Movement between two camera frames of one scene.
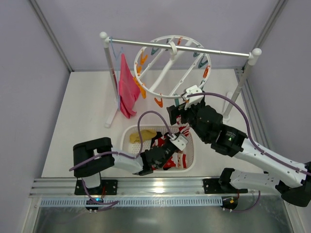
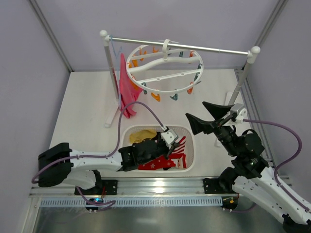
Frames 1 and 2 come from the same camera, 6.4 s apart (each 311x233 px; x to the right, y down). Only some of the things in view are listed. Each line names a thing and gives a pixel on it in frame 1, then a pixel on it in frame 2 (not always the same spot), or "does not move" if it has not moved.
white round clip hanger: (175, 96) to (164, 68)
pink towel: (129, 91) does not move
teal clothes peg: (203, 61) to (175, 97)
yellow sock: (145, 134) does not move
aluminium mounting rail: (144, 185) does not move
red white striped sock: (178, 159) does not move
